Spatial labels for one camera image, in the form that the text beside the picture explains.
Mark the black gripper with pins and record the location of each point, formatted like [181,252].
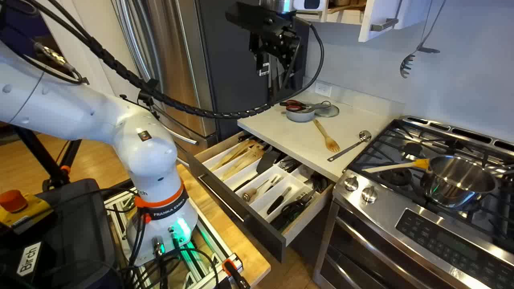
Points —
[279,42]

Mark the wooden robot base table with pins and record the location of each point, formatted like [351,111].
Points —
[236,241]

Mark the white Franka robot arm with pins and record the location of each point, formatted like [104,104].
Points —
[81,113]

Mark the white cupboard with shelf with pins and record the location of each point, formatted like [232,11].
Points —
[343,16]

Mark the white cupboard door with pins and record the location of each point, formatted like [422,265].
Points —
[375,16]

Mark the red measuring cups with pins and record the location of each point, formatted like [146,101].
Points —
[293,106]

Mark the grey bowl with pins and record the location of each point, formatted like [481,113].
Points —
[300,114]

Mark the glass lid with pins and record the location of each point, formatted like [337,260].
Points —
[329,109]

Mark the black nylon spatula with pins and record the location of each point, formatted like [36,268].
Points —
[268,159]

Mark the wooden spoon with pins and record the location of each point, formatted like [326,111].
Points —
[332,145]

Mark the wooden spatula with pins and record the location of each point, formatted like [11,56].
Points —
[234,154]
[244,162]

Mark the stainless steel refrigerator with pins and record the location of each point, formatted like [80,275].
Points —
[171,53]

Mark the white cutlery tray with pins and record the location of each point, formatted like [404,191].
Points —
[240,172]

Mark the black ladle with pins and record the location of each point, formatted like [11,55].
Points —
[321,183]

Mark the hanging spaghetti spoon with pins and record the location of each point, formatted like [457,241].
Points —
[407,64]

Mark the wooden drawer with grey front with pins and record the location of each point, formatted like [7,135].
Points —
[242,218]

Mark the stainless steel gas stove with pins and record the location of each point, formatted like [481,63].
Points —
[407,235]

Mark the stainless steel pot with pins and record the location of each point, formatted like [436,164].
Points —
[460,185]

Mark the black tripod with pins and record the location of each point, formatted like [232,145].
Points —
[49,161]

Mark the black controller box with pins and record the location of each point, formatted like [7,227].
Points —
[81,241]

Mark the red emergency stop button box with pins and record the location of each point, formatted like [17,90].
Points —
[14,201]

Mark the white wall outlet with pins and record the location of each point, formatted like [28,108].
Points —
[324,88]

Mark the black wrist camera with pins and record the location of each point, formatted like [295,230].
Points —
[252,16]

